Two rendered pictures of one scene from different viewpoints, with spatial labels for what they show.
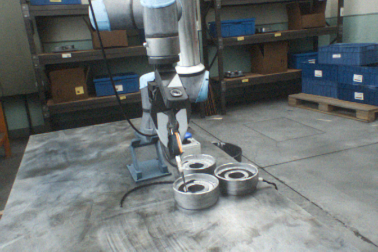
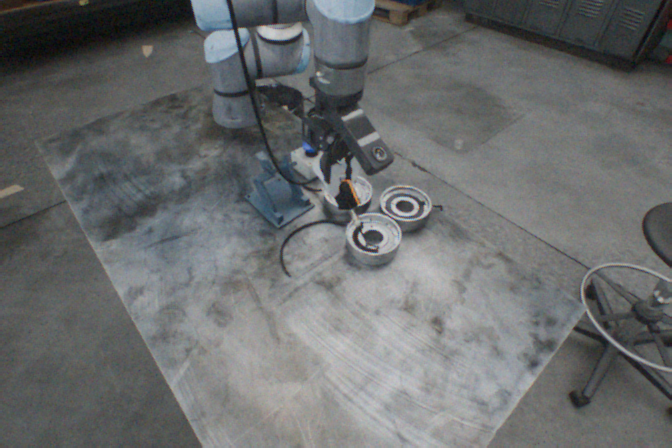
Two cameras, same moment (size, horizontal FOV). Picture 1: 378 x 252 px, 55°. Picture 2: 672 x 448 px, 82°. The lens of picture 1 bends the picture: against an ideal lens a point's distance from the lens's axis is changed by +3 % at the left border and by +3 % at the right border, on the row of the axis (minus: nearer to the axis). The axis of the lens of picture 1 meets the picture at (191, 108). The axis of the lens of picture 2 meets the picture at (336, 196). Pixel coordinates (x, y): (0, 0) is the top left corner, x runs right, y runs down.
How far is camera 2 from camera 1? 0.46 m
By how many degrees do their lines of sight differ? 36
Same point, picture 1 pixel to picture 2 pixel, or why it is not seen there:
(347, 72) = not seen: outside the picture
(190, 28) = not seen: outside the picture
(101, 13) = (219, 7)
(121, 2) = not seen: outside the picture
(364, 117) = (397, 19)
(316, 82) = not seen: outside the picture
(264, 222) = (460, 268)
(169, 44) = (361, 76)
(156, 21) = (349, 44)
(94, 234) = (287, 329)
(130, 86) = not seen: outside the picture
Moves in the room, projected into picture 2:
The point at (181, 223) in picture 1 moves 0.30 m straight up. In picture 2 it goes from (378, 289) to (396, 156)
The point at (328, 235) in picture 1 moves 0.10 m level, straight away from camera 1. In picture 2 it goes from (523, 272) to (504, 232)
